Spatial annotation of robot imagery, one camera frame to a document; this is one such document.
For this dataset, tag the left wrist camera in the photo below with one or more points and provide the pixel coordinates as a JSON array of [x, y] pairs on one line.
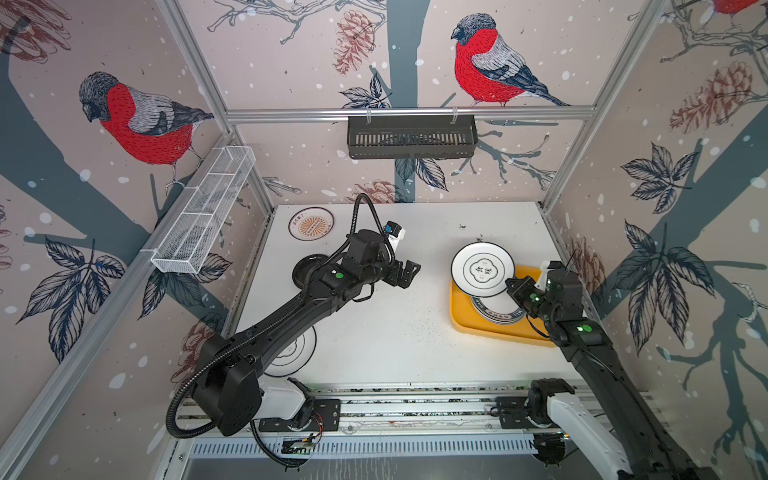
[[395, 233]]

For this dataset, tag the orange sunburst plate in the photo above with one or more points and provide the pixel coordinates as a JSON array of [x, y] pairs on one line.
[[311, 224]]

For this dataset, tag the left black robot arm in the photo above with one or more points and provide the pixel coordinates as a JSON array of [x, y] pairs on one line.
[[225, 392]]

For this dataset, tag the white plate grey emblem front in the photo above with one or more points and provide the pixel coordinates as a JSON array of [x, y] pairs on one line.
[[295, 356]]

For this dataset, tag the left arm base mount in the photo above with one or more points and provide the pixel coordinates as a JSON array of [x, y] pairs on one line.
[[316, 415]]

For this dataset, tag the small black plate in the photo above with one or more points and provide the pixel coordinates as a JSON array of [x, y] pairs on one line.
[[304, 266]]

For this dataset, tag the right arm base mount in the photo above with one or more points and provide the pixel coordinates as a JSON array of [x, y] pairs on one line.
[[514, 412]]

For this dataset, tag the white mesh wall shelf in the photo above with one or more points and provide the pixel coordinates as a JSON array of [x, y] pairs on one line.
[[194, 232]]

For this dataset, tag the dark green rim plate back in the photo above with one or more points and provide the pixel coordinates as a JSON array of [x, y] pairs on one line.
[[500, 309]]

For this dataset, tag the white plate grey emblem back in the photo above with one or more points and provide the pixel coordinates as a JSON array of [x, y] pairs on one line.
[[480, 269]]

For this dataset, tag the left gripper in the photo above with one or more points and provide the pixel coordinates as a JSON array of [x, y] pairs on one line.
[[407, 274]]

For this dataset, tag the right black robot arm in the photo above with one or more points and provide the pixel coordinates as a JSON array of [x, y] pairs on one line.
[[636, 445]]

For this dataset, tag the white plate grey emblem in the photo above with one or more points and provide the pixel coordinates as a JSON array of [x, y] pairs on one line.
[[295, 356], [480, 269]]

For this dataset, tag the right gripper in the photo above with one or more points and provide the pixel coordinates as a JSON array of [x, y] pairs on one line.
[[518, 291]]

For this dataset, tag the black wire wall basket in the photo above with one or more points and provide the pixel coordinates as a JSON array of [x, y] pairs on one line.
[[412, 137]]

